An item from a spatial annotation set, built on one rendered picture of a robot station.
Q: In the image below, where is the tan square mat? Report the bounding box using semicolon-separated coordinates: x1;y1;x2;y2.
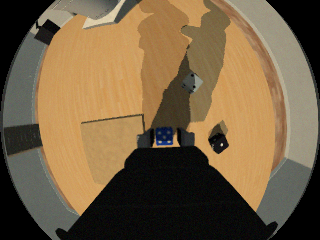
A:
80;116;144;185

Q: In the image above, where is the white die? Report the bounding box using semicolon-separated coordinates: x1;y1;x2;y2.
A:
180;71;203;95

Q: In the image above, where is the blue die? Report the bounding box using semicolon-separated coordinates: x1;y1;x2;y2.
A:
155;127;173;146

